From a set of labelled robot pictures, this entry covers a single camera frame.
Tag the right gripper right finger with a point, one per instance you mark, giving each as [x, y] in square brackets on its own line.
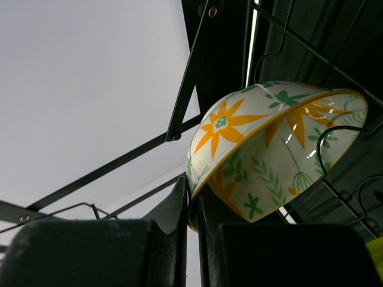
[272, 252]

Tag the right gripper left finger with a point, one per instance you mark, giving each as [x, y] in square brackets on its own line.
[150, 251]

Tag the yellow floral white bowl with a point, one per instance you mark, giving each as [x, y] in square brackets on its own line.
[261, 147]

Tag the lime green bowl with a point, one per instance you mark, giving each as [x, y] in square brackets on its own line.
[375, 248]

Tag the black plastic drain tray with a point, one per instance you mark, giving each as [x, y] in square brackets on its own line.
[330, 43]

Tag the black wire dish rack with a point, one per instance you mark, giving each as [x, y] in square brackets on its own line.
[100, 100]

